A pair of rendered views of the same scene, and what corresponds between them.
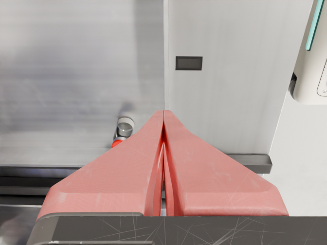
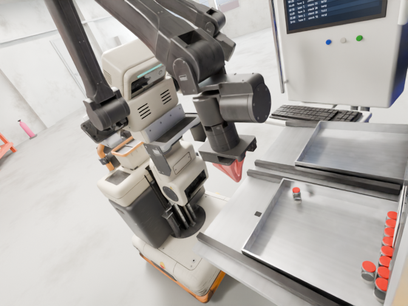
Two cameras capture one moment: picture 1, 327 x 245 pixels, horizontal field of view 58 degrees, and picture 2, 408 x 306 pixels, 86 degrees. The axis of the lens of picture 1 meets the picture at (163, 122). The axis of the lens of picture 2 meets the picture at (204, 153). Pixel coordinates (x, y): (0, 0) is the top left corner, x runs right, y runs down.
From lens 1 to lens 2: 0.38 m
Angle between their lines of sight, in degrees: 44
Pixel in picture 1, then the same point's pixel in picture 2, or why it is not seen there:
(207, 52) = (251, 215)
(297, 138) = not seen: hidden behind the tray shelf
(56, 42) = (309, 241)
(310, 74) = not seen: hidden behind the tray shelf
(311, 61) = not seen: hidden behind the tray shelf
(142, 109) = (286, 204)
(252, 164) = (252, 173)
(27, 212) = (390, 170)
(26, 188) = (371, 183)
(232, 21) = (238, 221)
